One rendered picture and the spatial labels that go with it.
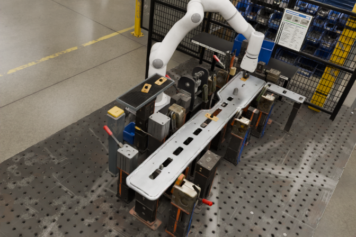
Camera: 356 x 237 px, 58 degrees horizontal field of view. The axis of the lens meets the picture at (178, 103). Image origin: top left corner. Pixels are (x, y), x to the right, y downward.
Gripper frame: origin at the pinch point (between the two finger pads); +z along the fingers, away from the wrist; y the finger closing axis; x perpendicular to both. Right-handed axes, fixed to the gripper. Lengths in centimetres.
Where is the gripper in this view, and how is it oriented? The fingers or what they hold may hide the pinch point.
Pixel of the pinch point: (246, 75)
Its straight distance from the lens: 231.4
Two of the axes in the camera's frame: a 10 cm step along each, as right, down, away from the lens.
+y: 8.3, 4.2, -3.8
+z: -1.2, 7.9, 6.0
